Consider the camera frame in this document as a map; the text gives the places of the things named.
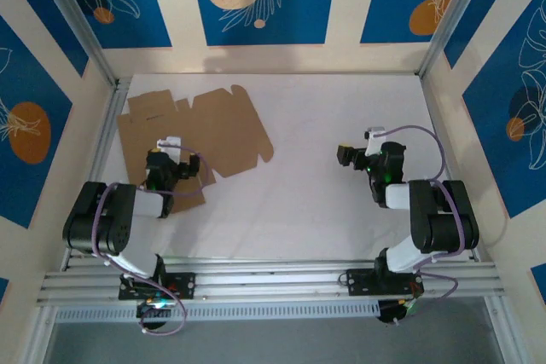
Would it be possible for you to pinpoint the brown cardboard box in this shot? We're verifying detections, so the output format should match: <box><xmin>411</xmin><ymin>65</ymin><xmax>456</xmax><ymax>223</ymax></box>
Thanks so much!
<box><xmin>116</xmin><ymin>84</ymin><xmax>275</xmax><ymax>214</ymax></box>

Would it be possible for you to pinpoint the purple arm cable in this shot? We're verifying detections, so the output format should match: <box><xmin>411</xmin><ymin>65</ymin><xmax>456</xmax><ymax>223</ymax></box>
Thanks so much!
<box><xmin>379</xmin><ymin>124</ymin><xmax>466</xmax><ymax>312</ymax></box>
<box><xmin>92</xmin><ymin>146</ymin><xmax>214</xmax><ymax>336</ymax></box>

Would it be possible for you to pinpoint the aluminium frame post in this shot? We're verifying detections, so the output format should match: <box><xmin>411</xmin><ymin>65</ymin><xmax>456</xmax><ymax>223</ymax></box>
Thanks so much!
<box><xmin>415</xmin><ymin>0</ymin><xmax>528</xmax><ymax>79</ymax></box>
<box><xmin>29</xmin><ymin>0</ymin><xmax>120</xmax><ymax>90</ymax></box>

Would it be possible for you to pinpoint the aluminium side rail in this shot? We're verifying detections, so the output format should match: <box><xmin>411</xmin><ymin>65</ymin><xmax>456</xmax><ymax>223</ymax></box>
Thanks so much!
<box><xmin>61</xmin><ymin>78</ymin><xmax>131</xmax><ymax>271</ymax></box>

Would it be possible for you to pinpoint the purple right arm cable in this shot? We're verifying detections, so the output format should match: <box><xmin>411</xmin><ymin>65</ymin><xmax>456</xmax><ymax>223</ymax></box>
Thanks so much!
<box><xmin>379</xmin><ymin>124</ymin><xmax>466</xmax><ymax>312</ymax></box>

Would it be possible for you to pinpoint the aluminium mounting rail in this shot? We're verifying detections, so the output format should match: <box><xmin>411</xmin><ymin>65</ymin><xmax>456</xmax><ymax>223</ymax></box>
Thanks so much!
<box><xmin>36</xmin><ymin>257</ymin><xmax>507</xmax><ymax>308</ymax></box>

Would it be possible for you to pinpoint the thin aluminium rail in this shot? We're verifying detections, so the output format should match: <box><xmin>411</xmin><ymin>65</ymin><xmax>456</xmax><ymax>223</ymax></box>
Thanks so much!
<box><xmin>114</xmin><ymin>68</ymin><xmax>423</xmax><ymax>79</ymax></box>

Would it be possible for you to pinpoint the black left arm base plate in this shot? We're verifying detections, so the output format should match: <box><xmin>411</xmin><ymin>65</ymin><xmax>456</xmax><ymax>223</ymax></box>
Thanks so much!
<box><xmin>118</xmin><ymin>272</ymin><xmax>197</xmax><ymax>301</ymax></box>

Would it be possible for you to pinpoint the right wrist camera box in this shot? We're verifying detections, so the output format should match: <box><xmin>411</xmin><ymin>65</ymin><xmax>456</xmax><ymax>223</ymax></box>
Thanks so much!
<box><xmin>364</xmin><ymin>126</ymin><xmax>387</xmax><ymax>156</ymax></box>

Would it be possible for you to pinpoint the grey slotted cable duct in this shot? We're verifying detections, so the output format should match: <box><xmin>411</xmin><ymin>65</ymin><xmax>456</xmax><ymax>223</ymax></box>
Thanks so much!
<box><xmin>53</xmin><ymin>300</ymin><xmax>380</xmax><ymax>323</ymax></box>

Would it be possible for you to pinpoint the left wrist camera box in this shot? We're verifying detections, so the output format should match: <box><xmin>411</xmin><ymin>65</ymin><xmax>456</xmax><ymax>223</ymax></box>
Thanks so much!
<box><xmin>156</xmin><ymin>136</ymin><xmax>183</xmax><ymax>156</ymax></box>

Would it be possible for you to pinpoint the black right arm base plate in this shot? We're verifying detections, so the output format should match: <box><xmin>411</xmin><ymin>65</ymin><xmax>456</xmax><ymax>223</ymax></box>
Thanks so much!
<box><xmin>346</xmin><ymin>268</ymin><xmax>426</xmax><ymax>297</ymax></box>

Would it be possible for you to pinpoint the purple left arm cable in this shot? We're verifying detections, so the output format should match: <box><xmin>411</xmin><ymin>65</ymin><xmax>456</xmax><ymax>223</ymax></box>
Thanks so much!
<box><xmin>92</xmin><ymin>146</ymin><xmax>214</xmax><ymax>336</ymax></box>

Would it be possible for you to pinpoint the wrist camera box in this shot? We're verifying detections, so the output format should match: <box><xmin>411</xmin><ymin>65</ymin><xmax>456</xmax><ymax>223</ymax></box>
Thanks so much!
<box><xmin>156</xmin><ymin>136</ymin><xmax>183</xmax><ymax>156</ymax></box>
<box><xmin>364</xmin><ymin>126</ymin><xmax>387</xmax><ymax>156</ymax></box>

